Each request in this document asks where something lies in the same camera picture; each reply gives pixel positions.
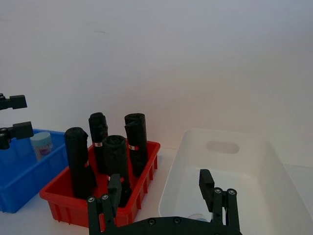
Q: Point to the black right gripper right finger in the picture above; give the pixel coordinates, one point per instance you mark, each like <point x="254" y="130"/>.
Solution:
<point x="207" y="186"/>

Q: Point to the clear jar with blue lid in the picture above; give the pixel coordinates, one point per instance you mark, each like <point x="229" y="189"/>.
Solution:
<point x="198" y="217"/>
<point x="42" y="147"/>

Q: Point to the red plastic bin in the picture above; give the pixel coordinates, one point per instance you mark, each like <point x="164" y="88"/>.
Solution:
<point x="68" y="208"/>

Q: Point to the white plastic bin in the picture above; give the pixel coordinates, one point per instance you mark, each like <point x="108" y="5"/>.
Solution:
<point x="256" y="191"/>

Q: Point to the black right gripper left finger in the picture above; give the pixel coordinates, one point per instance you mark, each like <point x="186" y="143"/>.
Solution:
<point x="114" y="191"/>

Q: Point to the blue plastic bin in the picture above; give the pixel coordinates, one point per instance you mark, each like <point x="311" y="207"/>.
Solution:
<point x="22" y="181"/>

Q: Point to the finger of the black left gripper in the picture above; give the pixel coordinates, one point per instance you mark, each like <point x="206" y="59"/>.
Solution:
<point x="18" y="102"/>
<point x="23" y="130"/>

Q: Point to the black rolled bag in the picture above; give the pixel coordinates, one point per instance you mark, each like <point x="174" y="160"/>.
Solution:
<point x="98" y="132"/>
<point x="78" y="159"/>
<point x="137" y="137"/>
<point x="116" y="156"/>

